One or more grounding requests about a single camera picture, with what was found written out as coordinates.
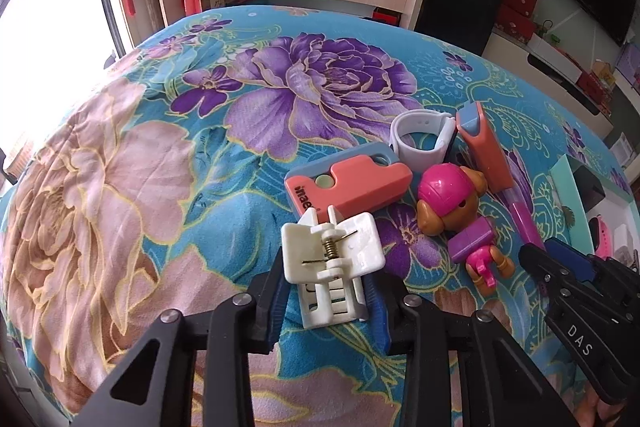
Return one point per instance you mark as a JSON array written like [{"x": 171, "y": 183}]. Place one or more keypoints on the red gift box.
[{"x": 515, "y": 24}]

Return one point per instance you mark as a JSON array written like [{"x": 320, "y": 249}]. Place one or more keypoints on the black power adapter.
[{"x": 590, "y": 189}]

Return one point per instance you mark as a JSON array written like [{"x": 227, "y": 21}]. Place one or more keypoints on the flat white box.
[{"x": 552, "y": 57}]

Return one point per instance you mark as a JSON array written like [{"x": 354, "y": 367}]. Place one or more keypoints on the purple folding comb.
[{"x": 522, "y": 217}]

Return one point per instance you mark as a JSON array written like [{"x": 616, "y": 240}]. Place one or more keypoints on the small red box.
[{"x": 387, "y": 17}]

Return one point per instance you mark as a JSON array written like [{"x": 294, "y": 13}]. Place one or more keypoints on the white charger plug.
[{"x": 625, "y": 237}]

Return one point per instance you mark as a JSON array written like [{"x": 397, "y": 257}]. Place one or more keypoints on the cream hair clip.
[{"x": 345, "y": 252}]

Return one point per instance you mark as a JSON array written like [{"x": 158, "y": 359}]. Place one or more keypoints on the person's right hand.
[{"x": 607, "y": 414}]

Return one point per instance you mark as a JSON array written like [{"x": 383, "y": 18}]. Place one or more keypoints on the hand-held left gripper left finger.
[{"x": 277, "y": 322}]

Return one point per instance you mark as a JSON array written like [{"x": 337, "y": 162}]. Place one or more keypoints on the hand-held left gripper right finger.
[{"x": 385, "y": 327}]

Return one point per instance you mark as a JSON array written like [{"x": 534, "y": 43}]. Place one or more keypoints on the white television stand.
[{"x": 525, "y": 67}]

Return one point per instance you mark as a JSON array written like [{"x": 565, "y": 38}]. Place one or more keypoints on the shallow green cardboard box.
[{"x": 567, "y": 197}]

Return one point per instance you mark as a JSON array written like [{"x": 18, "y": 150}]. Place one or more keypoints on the floral teal blanket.
[{"x": 125, "y": 187}]

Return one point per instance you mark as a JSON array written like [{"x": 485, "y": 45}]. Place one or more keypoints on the flat red box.
[{"x": 592, "y": 92}]

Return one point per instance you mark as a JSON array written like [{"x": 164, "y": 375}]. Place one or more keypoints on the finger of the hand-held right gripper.
[
  {"x": 570, "y": 259},
  {"x": 537, "y": 262}
]

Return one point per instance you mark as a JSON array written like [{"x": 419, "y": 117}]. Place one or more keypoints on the pink watch band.
[{"x": 605, "y": 237}]

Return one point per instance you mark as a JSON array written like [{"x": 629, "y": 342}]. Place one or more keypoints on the red gift bag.
[{"x": 192, "y": 4}]

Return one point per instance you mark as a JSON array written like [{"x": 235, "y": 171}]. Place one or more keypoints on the pink brown toy dog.
[{"x": 445, "y": 192}]

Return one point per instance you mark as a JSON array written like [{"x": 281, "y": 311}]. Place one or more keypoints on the small orange blue toy knife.
[{"x": 487, "y": 152}]

